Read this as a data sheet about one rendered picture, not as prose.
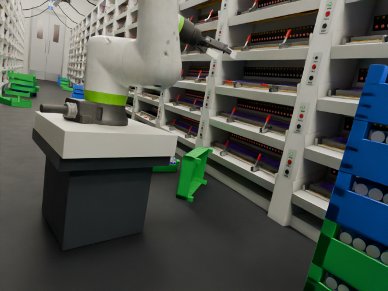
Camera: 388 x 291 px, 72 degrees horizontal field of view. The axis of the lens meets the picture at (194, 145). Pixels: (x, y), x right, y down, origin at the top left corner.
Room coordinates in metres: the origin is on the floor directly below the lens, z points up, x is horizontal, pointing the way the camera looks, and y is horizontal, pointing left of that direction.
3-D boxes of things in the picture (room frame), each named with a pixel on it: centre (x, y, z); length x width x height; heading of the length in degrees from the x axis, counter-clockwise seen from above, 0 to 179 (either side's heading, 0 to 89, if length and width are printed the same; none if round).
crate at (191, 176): (1.28, -0.03, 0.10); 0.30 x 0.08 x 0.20; 167
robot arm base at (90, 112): (0.77, 0.32, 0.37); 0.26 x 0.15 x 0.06; 143
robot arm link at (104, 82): (0.81, 0.28, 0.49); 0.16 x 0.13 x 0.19; 71
